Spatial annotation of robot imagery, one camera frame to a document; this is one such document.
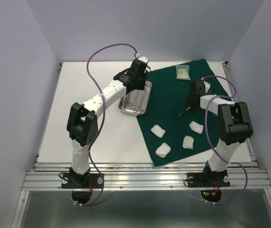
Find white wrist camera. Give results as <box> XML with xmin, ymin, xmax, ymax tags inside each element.
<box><xmin>203</xmin><ymin>79</ymin><xmax>211</xmax><ymax>94</ymax></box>
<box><xmin>135</xmin><ymin>53</ymin><xmax>149</xmax><ymax>64</ymax></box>

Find white gauze pad right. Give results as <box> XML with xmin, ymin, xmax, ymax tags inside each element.
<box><xmin>189</xmin><ymin>121</ymin><xmax>204</xmax><ymax>134</ymax></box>

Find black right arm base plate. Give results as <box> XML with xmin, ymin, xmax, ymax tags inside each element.
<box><xmin>184</xmin><ymin>172</ymin><xmax>230</xmax><ymax>188</ymax></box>

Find aluminium extrusion rail frame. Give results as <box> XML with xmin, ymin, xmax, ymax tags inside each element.
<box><xmin>12</xmin><ymin>153</ymin><xmax>271</xmax><ymax>228</ymax></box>

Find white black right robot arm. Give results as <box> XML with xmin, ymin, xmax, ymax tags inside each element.
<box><xmin>185</xmin><ymin>78</ymin><xmax>253</xmax><ymax>188</ymax></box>

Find white gauze pad far left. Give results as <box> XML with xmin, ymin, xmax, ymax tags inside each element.
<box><xmin>150</xmin><ymin>124</ymin><xmax>166</xmax><ymax>138</ymax></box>

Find right side aluminium rail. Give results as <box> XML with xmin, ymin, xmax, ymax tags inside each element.
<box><xmin>221</xmin><ymin>61</ymin><xmax>259</xmax><ymax>168</ymax></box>

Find white gauze pad near left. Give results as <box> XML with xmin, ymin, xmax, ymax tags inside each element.
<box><xmin>155</xmin><ymin>142</ymin><xmax>171</xmax><ymax>158</ymax></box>

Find steel hemostat forceps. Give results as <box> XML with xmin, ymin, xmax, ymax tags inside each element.
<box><xmin>137</xmin><ymin>91</ymin><xmax>144</xmax><ymax>109</ymax></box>

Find white gauze pad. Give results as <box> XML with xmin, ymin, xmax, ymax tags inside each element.
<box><xmin>150</xmin><ymin>124</ymin><xmax>166</xmax><ymax>138</ymax></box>
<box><xmin>155</xmin><ymin>142</ymin><xmax>171</xmax><ymax>158</ymax></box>
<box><xmin>182</xmin><ymin>136</ymin><xmax>194</xmax><ymax>150</ymax></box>
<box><xmin>189</xmin><ymin>121</ymin><xmax>204</xmax><ymax>134</ymax></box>

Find dark green surgical drape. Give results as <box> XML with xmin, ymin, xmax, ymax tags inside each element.
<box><xmin>137</xmin><ymin>66</ymin><xmax>219</xmax><ymax>167</ymax></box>

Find clear bag of cotton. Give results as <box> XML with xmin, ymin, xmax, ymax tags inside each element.
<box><xmin>175</xmin><ymin>65</ymin><xmax>190</xmax><ymax>81</ymax></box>

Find stainless steel instrument tray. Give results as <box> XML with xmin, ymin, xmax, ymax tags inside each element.
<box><xmin>118</xmin><ymin>81</ymin><xmax>152</xmax><ymax>116</ymax></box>

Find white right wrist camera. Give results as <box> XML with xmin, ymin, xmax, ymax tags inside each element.
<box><xmin>203</xmin><ymin>79</ymin><xmax>211</xmax><ymax>94</ymax></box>

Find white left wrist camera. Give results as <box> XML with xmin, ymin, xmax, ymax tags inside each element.
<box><xmin>135</xmin><ymin>53</ymin><xmax>149</xmax><ymax>64</ymax></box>

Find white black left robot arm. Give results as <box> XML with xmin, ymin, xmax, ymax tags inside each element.
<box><xmin>65</xmin><ymin>57</ymin><xmax>149</xmax><ymax>188</ymax></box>

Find white gauze pad centre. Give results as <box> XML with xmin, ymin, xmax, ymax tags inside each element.
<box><xmin>182</xmin><ymin>136</ymin><xmax>194</xmax><ymax>150</ymax></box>

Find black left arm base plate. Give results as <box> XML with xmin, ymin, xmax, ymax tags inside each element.
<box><xmin>58</xmin><ymin>172</ymin><xmax>103</xmax><ymax>189</ymax></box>

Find steel surgical scissors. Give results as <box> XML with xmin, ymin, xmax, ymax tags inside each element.
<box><xmin>125</xmin><ymin>93</ymin><xmax>134</xmax><ymax>109</ymax></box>

